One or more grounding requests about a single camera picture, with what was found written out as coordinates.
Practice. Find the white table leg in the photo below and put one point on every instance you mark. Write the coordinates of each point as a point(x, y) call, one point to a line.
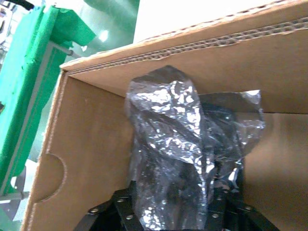
point(29, 106)

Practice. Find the dark translucent antistatic bag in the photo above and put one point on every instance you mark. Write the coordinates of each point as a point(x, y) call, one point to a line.
point(173, 134)

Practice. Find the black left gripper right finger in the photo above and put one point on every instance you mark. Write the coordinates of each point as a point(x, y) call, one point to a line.
point(240, 219)

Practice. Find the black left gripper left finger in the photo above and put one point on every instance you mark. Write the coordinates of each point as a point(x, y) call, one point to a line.
point(122, 211)

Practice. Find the open brown cardboard box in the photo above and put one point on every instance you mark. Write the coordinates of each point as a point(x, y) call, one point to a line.
point(96, 144)

